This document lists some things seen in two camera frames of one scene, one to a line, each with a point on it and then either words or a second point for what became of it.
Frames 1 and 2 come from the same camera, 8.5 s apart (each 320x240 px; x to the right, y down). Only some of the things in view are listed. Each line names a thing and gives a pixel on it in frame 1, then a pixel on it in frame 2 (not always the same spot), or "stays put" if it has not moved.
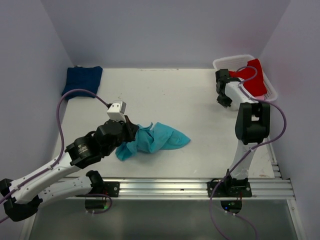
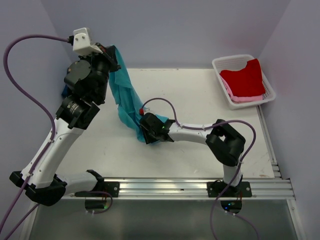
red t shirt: (256, 86) stays put
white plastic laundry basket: (235, 63) stays put
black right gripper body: (224, 100) → (150, 136)
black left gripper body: (126, 134) → (103, 63)
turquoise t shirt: (162, 137) → (127, 100)
